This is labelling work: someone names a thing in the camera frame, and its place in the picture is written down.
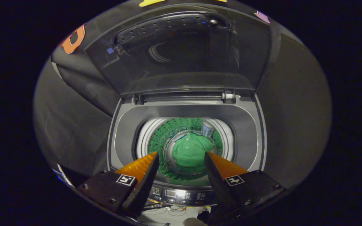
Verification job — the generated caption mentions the thin floor cables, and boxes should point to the thin floor cables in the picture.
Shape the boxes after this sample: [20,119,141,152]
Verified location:
[143,203,211,218]

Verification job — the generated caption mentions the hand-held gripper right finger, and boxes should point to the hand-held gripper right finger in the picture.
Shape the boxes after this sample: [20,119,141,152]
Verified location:
[204,151,287,225]

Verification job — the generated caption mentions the dark washing machine lid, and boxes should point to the dark washing machine lid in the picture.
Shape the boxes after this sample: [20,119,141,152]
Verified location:
[84,4,272,96]

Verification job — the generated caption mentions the black backdrop cloth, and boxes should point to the black backdrop cloth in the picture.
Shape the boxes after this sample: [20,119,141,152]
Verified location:
[33,0,332,189]

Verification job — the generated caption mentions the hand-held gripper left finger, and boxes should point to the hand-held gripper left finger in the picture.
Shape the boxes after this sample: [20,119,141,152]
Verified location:
[77,152,160,218]

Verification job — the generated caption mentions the green polo shirt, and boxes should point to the green polo shirt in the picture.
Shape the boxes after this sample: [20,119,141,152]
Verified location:
[172,132,214,174]

